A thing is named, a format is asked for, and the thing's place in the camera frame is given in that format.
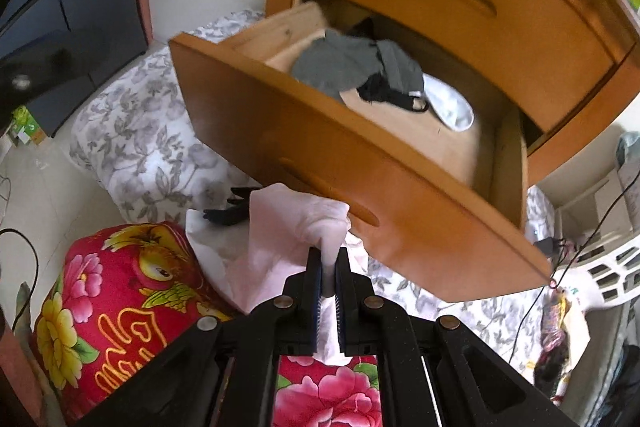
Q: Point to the black bra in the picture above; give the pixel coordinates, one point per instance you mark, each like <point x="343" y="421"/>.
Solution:
<point x="385" y="92"/>

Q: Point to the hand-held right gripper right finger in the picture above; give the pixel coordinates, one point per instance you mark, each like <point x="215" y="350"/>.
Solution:
<point x="342" y="287"/>

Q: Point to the white cutout storage rack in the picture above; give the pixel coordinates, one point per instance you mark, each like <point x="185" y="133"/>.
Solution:
<point x="610" y="267"/>

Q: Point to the grey garment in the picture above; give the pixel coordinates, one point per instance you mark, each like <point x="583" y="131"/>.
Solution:
<point x="340" y="62"/>

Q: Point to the pile of colourful trinkets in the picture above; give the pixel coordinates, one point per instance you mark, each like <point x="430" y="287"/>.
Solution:
<point x="565" y="317"/>

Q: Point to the black lace garment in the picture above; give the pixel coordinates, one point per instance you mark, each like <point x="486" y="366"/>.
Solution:
<point x="230" y="209"/>

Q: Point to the red floral blanket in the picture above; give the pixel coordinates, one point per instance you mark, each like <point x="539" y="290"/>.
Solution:
<point x="115" y="307"/>

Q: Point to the black tangled bundle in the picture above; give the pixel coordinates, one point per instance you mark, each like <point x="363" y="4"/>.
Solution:
<point x="550" y="367"/>

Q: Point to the wooden nightstand drawer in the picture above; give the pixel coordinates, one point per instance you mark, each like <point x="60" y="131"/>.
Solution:
<point x="300" y="137"/>
<point x="500" y="47"/>

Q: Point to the green carton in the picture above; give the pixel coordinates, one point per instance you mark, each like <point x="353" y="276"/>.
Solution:
<point x="30" y="124"/>

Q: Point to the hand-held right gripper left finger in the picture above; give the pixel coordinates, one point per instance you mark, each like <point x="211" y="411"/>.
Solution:
<point x="314" y="287"/>

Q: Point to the black charger adapter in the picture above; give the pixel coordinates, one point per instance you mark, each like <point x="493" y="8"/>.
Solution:
<point x="547" y="247"/>

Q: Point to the pale pink garment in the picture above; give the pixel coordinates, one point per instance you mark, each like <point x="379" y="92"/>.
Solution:
<point x="290" y="227"/>

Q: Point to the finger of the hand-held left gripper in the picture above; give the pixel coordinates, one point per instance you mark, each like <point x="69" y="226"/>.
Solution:
<point x="40" y="77"/>

